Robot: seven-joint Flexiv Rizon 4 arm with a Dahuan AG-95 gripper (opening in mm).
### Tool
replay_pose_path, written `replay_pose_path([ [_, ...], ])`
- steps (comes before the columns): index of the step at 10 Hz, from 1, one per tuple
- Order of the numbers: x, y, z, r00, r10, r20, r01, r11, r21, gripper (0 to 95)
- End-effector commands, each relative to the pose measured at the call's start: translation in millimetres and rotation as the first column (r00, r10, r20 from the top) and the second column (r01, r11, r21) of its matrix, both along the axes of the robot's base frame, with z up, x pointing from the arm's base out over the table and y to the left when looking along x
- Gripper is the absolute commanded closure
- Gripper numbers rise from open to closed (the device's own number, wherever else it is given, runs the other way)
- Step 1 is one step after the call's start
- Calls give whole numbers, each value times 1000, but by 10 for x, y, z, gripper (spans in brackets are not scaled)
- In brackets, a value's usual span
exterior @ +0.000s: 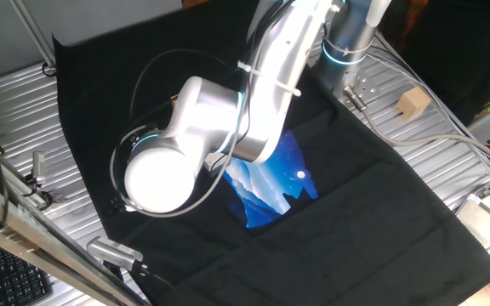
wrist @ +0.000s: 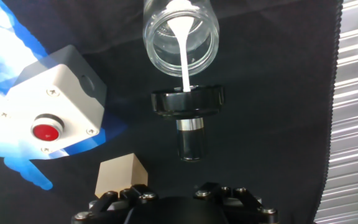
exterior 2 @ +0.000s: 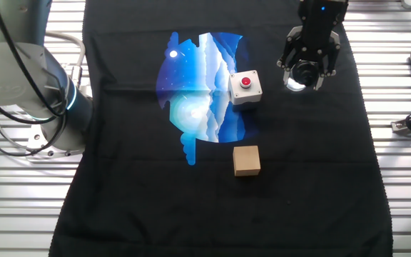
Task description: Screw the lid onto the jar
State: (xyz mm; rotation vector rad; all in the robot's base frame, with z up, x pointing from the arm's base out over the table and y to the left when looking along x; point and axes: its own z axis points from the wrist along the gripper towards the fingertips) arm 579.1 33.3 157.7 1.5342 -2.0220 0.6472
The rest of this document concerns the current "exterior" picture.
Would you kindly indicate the black chair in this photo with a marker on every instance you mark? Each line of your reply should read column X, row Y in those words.
column 440, row 51

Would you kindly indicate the thin metal pole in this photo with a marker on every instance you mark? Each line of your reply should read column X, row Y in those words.
column 33, row 32

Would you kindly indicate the black keyboard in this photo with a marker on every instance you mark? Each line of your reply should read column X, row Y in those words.
column 15, row 280

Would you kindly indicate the black cloth with blue print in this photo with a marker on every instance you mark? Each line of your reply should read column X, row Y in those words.
column 355, row 234

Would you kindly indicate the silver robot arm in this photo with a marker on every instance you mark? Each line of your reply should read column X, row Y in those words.
column 211, row 119

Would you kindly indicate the silver camera on rail clamp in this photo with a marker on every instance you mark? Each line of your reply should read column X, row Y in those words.
column 38, row 163

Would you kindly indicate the white flat device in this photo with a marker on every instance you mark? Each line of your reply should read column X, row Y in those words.
column 487, row 225

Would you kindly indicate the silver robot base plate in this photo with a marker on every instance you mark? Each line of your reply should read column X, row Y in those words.
column 366, row 87

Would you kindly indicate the aluminium frame beam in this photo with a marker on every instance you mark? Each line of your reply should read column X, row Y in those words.
column 15, row 225

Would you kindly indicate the wooden cube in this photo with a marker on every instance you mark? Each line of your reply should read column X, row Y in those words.
column 413, row 104
column 174, row 100

